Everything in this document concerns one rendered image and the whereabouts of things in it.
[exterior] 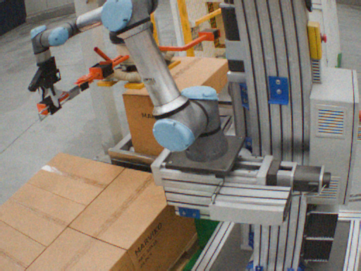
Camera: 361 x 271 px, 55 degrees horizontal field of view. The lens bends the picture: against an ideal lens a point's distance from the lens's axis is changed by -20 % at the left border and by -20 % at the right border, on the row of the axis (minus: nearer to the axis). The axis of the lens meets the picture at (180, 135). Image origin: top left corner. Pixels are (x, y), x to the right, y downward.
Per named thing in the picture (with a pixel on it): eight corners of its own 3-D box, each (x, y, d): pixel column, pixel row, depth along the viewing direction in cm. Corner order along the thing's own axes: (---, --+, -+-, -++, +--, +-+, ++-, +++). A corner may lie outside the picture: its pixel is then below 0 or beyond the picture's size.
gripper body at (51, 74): (61, 80, 157) (56, 55, 151) (48, 90, 151) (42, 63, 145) (51, 80, 161) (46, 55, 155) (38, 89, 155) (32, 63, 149)
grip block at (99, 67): (101, 72, 190) (99, 61, 187) (115, 73, 185) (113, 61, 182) (89, 79, 184) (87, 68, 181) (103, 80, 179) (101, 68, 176)
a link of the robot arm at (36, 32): (37, 29, 137) (26, 32, 141) (41, 53, 143) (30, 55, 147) (50, 22, 143) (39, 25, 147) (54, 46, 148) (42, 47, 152)
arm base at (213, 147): (233, 140, 151) (231, 115, 146) (220, 164, 139) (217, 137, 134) (194, 137, 157) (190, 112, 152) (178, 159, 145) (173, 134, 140)
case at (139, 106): (182, 109, 292) (173, 56, 273) (237, 115, 274) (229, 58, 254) (135, 156, 248) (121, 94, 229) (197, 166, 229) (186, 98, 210)
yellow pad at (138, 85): (165, 61, 216) (163, 53, 214) (181, 63, 211) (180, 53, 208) (123, 88, 192) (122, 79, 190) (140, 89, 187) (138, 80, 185)
